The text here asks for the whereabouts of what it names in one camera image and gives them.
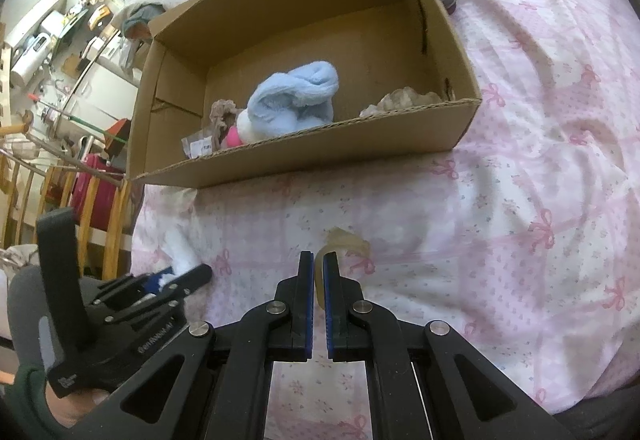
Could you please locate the beige braided scrunchie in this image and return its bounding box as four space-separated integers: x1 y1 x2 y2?
207 100 241 141

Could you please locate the brown cardboard box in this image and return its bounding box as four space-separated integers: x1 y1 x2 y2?
125 0 483 189

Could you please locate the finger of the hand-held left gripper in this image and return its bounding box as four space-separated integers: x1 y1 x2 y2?
95 274 171 308
145 264 213 308

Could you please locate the red suitcase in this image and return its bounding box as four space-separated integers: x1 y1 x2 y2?
70 152 128 233

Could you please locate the person's left forearm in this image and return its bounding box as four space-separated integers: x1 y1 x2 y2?
5 365 91 440

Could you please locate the white kitchen cabinet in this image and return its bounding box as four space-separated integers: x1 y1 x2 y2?
60 54 146 131

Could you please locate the white water heater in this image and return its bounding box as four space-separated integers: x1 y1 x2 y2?
10 32 53 88

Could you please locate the green handled mop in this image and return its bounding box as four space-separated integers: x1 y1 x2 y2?
30 94 131 141

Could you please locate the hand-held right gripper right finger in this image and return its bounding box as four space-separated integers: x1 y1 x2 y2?
324 251 576 440

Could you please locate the cream scrunchie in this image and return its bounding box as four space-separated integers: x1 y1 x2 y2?
359 87 443 118

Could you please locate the teal orange blanket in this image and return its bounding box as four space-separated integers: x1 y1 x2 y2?
122 2 166 40

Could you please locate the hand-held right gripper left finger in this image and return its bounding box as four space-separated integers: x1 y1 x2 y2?
85 251 316 440

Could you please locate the metal pole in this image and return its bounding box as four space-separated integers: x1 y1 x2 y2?
25 130 126 185

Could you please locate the person's left hand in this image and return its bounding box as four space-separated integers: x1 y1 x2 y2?
47 387 113 426

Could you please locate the pale yellow soft item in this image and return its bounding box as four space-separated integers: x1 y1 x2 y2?
312 227 373 308

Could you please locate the pink round toy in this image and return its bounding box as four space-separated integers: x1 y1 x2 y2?
222 127 246 151

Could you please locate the yellow wooden railing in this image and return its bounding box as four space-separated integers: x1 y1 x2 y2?
0 150 136 281

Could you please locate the white fluffy soft item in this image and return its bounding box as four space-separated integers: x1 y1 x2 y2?
147 227 201 295

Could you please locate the clear packet with label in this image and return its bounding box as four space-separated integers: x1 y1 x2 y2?
181 130 223 159

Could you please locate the person's grey trouser leg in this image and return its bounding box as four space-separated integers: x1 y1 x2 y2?
7 265 56 371
555 385 640 440

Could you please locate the pink bow printed blanket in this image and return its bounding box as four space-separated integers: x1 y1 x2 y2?
130 0 640 440

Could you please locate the red and black box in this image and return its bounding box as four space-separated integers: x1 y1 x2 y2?
102 117 133 158

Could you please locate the light blue plush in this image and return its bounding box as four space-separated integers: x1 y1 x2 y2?
235 61 341 145

